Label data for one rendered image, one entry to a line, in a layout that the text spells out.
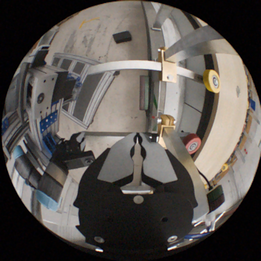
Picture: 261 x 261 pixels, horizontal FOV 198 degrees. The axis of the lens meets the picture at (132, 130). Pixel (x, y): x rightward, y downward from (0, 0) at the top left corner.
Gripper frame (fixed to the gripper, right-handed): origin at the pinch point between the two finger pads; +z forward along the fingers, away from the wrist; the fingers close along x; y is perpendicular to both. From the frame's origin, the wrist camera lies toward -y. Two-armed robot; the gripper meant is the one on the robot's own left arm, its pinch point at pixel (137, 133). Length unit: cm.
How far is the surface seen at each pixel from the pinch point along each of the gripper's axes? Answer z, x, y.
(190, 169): -2.9, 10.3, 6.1
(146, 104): 29.8, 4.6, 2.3
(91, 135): 13.9, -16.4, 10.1
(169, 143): 6.3, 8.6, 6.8
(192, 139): 9.7, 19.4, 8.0
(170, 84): 37.8, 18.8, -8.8
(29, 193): -98, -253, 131
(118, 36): 85, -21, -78
